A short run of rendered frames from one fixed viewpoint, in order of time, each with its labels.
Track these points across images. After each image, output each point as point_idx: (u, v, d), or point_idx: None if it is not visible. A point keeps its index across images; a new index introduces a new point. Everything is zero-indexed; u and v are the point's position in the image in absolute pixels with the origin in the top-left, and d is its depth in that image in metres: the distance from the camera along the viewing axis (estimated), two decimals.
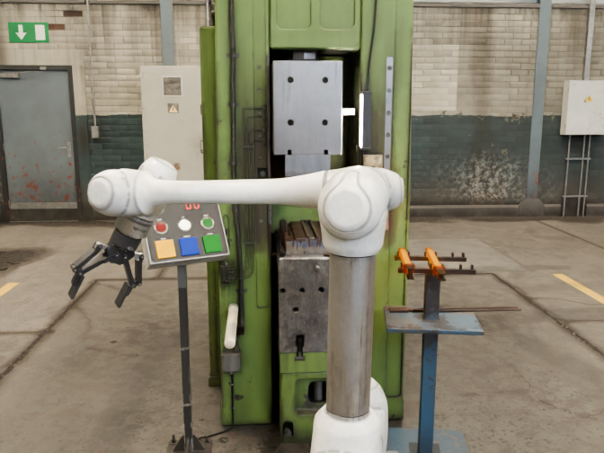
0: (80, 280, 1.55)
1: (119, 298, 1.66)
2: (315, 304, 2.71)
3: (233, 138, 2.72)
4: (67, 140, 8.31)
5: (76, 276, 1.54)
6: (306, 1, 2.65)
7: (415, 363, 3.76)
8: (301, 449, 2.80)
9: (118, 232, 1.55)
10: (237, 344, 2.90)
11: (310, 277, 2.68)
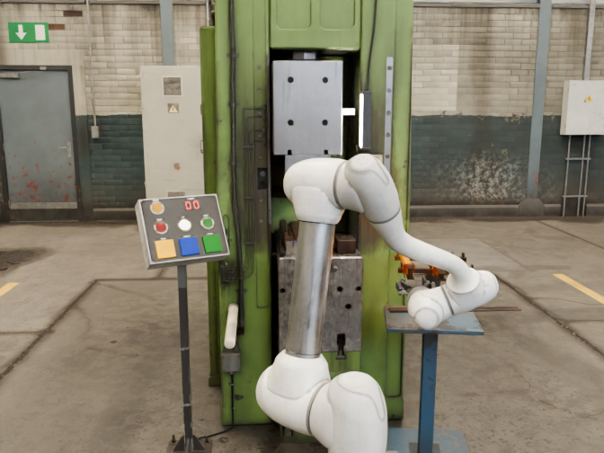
0: None
1: (422, 280, 2.27)
2: None
3: (233, 138, 2.72)
4: (67, 140, 8.31)
5: None
6: (306, 1, 2.65)
7: (415, 363, 3.76)
8: (301, 449, 2.80)
9: None
10: (237, 344, 2.90)
11: None
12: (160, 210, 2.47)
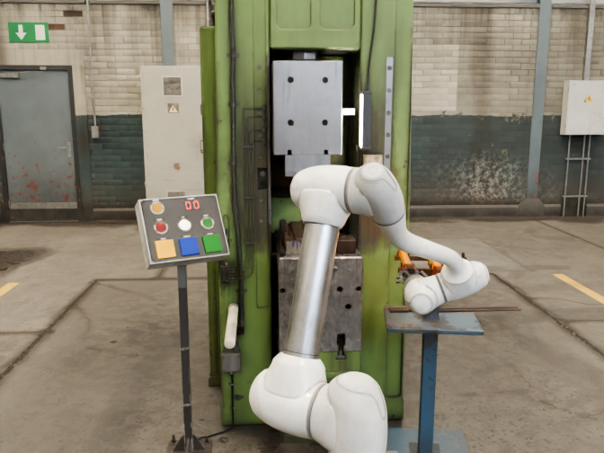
0: None
1: None
2: None
3: (233, 138, 2.72)
4: (67, 140, 8.31)
5: (404, 274, 2.37)
6: (306, 1, 2.65)
7: (415, 363, 3.76)
8: (301, 449, 2.80)
9: None
10: (237, 344, 2.90)
11: None
12: (160, 210, 2.47)
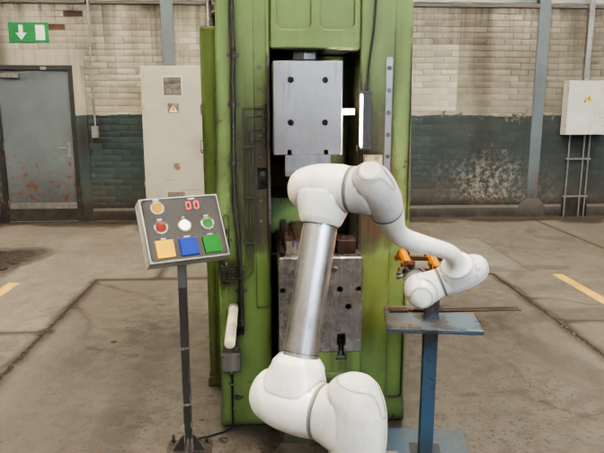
0: None
1: None
2: None
3: (233, 138, 2.72)
4: (67, 140, 8.31)
5: (404, 270, 2.37)
6: (306, 1, 2.65)
7: (415, 363, 3.76)
8: (301, 449, 2.80)
9: None
10: (237, 344, 2.90)
11: None
12: (160, 210, 2.47)
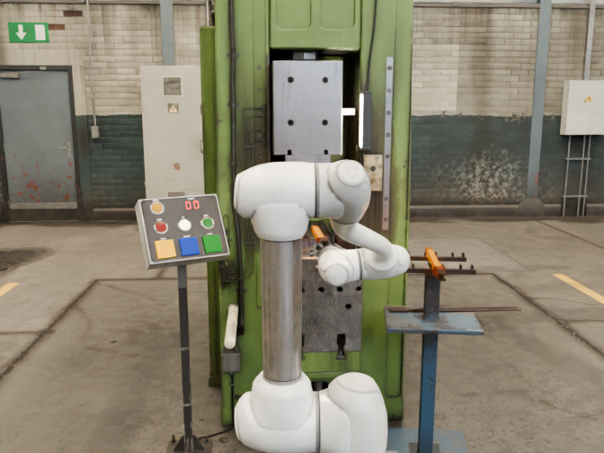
0: None
1: None
2: (315, 304, 2.71)
3: (233, 138, 2.72)
4: (67, 140, 8.31)
5: (318, 248, 2.24)
6: (306, 1, 2.65)
7: (415, 363, 3.76)
8: None
9: None
10: (237, 344, 2.90)
11: (310, 277, 2.68)
12: (160, 210, 2.47)
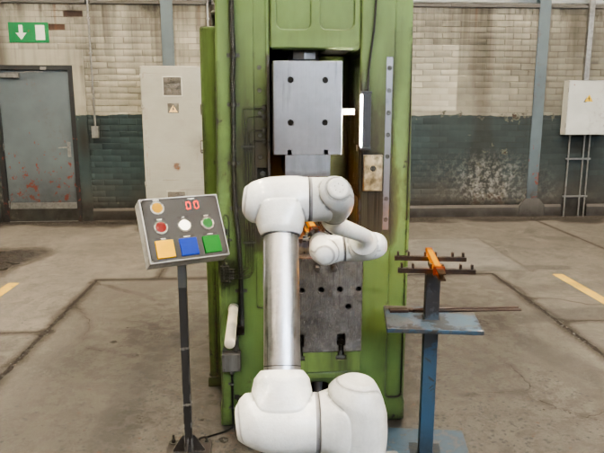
0: None
1: None
2: (315, 304, 2.71)
3: (233, 138, 2.72)
4: (67, 140, 8.31)
5: (310, 235, 2.58)
6: (306, 1, 2.65)
7: (415, 363, 3.76)
8: None
9: None
10: (237, 344, 2.90)
11: (310, 277, 2.68)
12: (160, 210, 2.47)
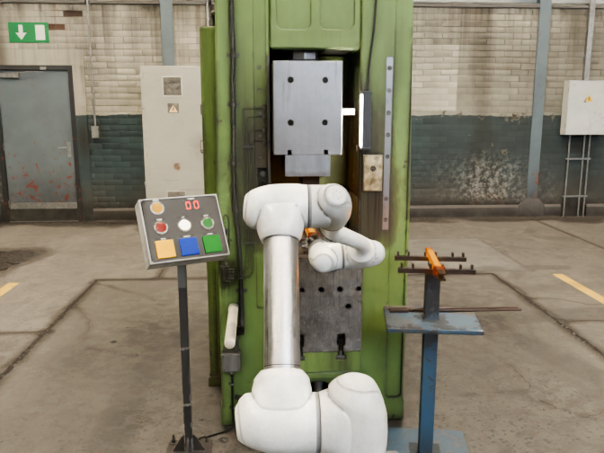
0: None
1: None
2: (315, 304, 2.71)
3: (233, 138, 2.72)
4: (67, 140, 8.31)
5: (309, 241, 2.63)
6: (306, 1, 2.65)
7: (415, 363, 3.76)
8: None
9: None
10: (237, 344, 2.90)
11: (310, 277, 2.68)
12: (160, 210, 2.47)
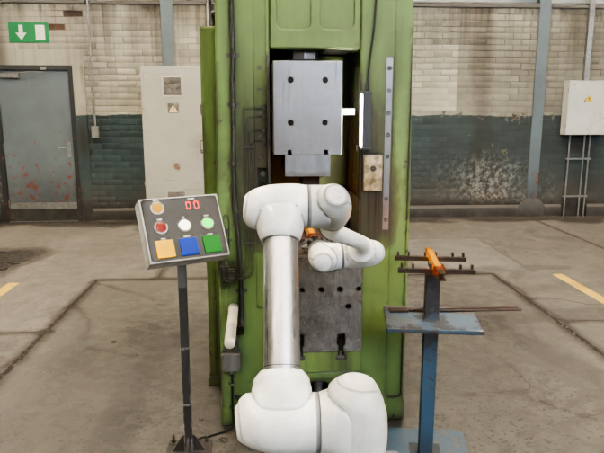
0: None
1: None
2: (315, 304, 2.71)
3: (233, 138, 2.72)
4: (67, 140, 8.31)
5: None
6: (306, 1, 2.65)
7: (415, 363, 3.76)
8: None
9: None
10: (237, 344, 2.90)
11: (310, 277, 2.68)
12: (160, 210, 2.47)
